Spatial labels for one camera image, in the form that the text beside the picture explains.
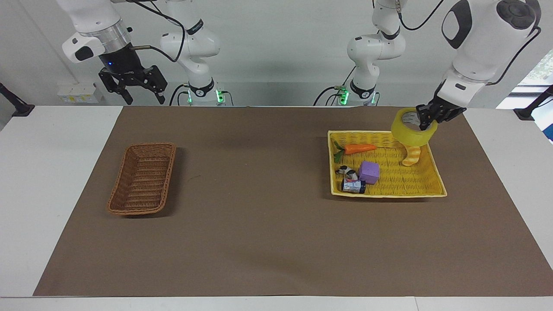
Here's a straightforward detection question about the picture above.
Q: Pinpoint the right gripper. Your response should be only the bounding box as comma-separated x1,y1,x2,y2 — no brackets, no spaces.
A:
99,44,168,105

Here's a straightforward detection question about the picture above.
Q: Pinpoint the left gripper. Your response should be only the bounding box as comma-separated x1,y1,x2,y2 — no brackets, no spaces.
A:
416,96,467,131

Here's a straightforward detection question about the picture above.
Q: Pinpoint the yellow tape roll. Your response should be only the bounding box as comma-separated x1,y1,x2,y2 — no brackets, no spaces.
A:
391,107,438,147

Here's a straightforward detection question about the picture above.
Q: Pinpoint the yellow woven basket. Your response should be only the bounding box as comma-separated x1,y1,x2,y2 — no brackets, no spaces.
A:
327,130,448,199

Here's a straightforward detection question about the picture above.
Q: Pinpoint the brown wicker basket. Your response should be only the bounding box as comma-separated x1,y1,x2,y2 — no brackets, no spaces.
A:
107,143,177,216

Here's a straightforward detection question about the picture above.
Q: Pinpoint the orange striped curved toy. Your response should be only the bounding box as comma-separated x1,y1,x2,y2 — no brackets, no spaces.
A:
402,146,422,167

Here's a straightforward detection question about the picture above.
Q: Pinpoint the orange toy carrot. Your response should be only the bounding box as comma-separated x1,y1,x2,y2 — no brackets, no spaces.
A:
333,140,377,164

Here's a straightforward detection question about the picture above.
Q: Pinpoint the purple cube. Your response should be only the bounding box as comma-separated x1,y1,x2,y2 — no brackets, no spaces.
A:
359,161,381,184

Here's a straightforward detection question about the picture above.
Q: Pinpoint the black and white toy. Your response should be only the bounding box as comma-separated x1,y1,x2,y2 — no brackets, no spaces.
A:
336,165,359,180

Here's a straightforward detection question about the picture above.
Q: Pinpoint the small blue can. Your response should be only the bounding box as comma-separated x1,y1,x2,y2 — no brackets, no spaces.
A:
341,178,366,194

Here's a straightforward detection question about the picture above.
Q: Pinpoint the black stand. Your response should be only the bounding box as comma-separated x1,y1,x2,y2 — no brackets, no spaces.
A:
513,84,553,121
0,82,35,117

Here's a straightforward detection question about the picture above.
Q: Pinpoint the black cable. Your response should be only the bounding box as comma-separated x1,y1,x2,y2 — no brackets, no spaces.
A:
169,83,191,107
484,26,543,86
127,0,187,63
397,0,445,32
313,86,347,107

